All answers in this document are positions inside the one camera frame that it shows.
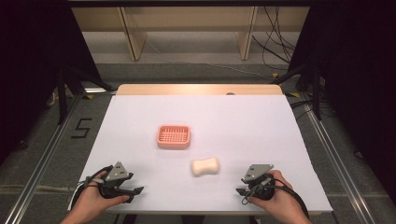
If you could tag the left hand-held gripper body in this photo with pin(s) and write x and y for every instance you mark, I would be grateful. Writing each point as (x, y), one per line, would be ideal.
(115, 174)

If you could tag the person's right hand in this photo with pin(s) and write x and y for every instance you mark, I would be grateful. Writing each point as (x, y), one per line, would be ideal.
(280, 199)

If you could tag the person's left hand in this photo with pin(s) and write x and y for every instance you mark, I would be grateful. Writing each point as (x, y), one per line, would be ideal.
(90, 200)

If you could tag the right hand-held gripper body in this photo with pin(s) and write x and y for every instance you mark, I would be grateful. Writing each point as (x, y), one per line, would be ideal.
(258, 182)

